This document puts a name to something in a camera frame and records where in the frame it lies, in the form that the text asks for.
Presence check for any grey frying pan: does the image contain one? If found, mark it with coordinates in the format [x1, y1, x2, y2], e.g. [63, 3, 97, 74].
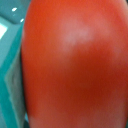
[0, 0, 34, 128]

